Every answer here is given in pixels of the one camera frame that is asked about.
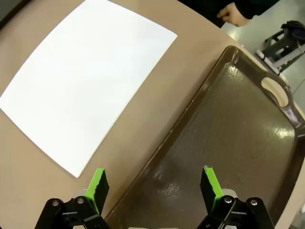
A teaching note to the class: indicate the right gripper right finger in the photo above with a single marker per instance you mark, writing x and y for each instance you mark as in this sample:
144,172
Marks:
212,188

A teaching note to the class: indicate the person's left hand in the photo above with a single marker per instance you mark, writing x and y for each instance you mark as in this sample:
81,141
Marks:
232,14

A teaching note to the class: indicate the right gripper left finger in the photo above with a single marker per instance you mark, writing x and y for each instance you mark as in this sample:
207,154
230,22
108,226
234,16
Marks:
95,190

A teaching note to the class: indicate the person's torso in black sweater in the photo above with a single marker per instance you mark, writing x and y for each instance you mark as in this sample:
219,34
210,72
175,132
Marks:
197,9

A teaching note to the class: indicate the brown plastic serving tray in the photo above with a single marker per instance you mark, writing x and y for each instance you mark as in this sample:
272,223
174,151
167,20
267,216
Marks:
6,7
226,143

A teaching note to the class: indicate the white A4 paper stack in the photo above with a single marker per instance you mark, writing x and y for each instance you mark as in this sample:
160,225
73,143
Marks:
83,78

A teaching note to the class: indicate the person's black-sleeved left forearm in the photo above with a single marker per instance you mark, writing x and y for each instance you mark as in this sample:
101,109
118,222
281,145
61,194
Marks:
255,8

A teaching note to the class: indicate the black cloth bundle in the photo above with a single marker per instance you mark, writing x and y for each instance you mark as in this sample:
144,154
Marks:
294,29

